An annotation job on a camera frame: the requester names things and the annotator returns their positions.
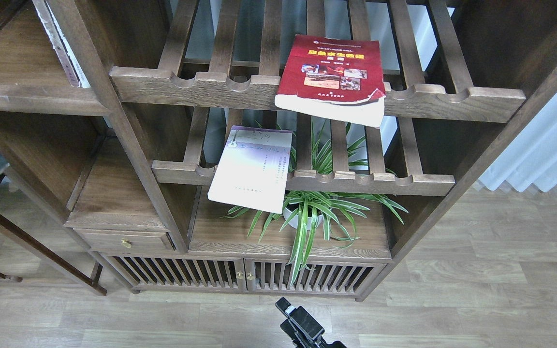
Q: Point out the white plant pot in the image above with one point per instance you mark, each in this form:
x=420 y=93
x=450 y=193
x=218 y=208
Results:
x=290 y=215

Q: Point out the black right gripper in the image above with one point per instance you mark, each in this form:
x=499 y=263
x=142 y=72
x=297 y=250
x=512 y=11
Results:
x=302 y=328

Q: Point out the wooden furniture at left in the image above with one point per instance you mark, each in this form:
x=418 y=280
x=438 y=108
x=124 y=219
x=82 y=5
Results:
x=74 y=277

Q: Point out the upright white book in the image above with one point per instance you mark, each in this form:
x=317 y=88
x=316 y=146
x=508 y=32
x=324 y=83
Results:
x=71 y=66

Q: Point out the brass drawer knob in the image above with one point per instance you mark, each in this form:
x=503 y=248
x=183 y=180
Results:
x=126 y=243

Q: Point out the dark wooden bookshelf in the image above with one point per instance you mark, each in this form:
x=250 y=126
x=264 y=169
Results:
x=124 y=159

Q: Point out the green spider plant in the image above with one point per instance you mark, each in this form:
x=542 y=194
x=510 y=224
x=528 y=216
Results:
x=324 y=206

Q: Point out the red cover book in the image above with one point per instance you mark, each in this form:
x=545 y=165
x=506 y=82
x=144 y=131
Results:
x=337 y=79

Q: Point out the white purple cover book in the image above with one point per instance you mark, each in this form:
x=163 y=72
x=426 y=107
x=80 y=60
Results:
x=252 y=171

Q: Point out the white curtain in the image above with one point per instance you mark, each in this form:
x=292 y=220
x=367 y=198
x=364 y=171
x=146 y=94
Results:
x=530 y=161

